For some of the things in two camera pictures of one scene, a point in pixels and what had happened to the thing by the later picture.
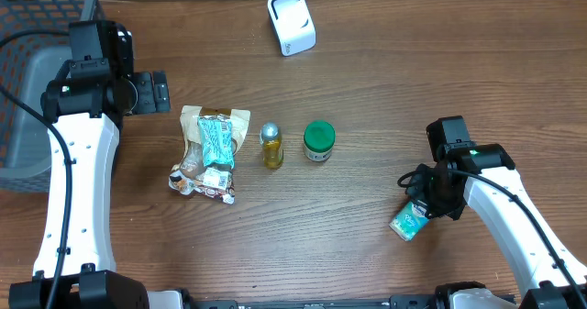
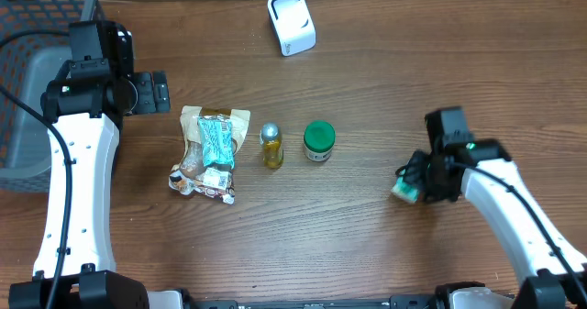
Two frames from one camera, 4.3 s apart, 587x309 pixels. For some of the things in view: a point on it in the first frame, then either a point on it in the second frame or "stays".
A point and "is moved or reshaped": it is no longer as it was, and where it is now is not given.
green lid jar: (318, 140) stays
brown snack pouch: (190, 172) stays
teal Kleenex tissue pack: (410, 220) is moved or reshaped
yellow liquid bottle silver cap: (271, 141) stays
